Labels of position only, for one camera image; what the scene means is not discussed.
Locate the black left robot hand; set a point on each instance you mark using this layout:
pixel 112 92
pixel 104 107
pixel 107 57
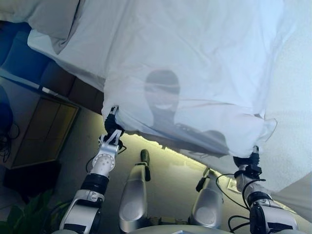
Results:
pixel 112 124

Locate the green leafy houseplant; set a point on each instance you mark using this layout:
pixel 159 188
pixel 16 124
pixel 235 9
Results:
pixel 31 214

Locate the wooden nightstand with drawers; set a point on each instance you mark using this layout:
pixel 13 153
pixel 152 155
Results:
pixel 44 131

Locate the white duvet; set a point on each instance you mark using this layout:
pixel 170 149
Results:
pixel 195 48

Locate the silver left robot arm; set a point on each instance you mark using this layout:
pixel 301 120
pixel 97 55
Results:
pixel 102 163

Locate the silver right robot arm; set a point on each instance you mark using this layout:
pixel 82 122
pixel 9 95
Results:
pixel 268 212

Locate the white textured blanket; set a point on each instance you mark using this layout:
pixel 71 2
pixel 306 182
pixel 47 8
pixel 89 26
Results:
pixel 297 97

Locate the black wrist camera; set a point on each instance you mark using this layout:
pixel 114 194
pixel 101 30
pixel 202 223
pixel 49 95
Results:
pixel 121 145
pixel 253 169

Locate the large beige pillow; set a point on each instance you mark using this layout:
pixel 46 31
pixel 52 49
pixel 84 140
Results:
pixel 44 19

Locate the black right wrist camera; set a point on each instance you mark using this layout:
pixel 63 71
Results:
pixel 253 169

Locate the brown upholstered bed frame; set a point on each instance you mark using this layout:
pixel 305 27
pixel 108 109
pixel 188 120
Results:
pixel 61 80

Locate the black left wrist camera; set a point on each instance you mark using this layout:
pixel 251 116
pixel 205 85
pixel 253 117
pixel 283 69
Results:
pixel 121 145

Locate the printed paper sheet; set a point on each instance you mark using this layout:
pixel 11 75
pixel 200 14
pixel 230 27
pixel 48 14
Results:
pixel 231 185

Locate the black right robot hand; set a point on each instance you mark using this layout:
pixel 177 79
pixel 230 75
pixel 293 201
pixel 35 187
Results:
pixel 246 161

